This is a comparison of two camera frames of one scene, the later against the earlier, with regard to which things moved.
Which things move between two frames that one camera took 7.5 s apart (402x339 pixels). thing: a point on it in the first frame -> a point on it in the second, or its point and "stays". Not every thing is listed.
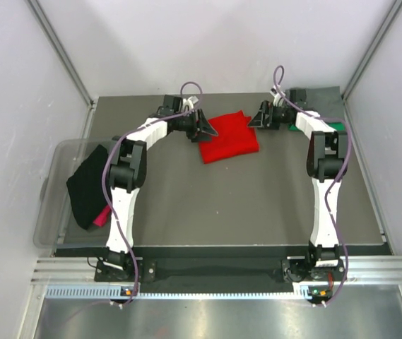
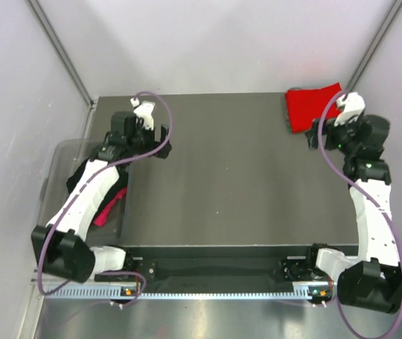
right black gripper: x=260 y=121 -> x=328 y=128
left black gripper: x=200 y=130 -> x=151 y=135
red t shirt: x=235 y=138 -> x=304 y=105
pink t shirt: x=102 y=217 stays
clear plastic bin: x=58 y=225 stays
